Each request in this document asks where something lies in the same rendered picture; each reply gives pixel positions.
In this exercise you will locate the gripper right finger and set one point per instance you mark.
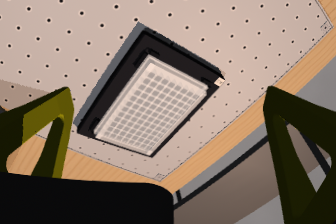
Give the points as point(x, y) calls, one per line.
point(295, 188)

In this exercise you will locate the grey flat base plate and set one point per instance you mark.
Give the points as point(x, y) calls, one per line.
point(49, 44)

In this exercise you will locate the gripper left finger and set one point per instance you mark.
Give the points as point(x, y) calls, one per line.
point(19, 124)

